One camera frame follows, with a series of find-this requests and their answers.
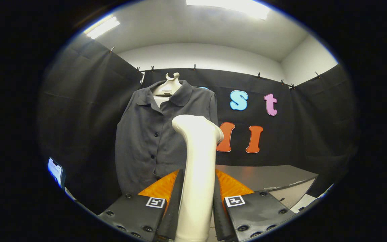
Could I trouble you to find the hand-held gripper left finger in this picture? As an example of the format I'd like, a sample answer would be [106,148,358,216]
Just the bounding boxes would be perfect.
[98,169,184,242]

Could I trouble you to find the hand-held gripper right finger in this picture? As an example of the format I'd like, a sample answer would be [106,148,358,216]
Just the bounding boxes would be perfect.
[214,169,295,242]

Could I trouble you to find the dark grey button shirt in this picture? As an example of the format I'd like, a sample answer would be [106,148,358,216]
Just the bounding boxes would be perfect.
[115,80,219,196]

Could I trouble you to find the white garment steamer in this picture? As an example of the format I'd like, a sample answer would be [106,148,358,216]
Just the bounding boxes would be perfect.
[172,114,224,242]

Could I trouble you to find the cream garment hanger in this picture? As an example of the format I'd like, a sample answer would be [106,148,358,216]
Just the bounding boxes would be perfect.
[153,72,182,98]

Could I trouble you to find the grey top beige drawer cabinet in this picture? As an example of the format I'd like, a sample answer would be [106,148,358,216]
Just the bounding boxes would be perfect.
[215,164,319,209]

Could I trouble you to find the lit smartphone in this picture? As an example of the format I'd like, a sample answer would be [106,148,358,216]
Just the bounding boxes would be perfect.
[47,157,66,189]

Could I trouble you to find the black backdrop cloth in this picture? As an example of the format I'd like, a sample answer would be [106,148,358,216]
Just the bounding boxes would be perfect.
[38,32,359,214]

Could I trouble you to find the white board behind shirt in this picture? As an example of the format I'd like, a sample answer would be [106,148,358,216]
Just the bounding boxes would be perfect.
[154,96,169,109]

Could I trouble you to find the row of black clips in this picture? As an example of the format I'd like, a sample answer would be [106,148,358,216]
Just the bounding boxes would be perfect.
[109,46,321,90]

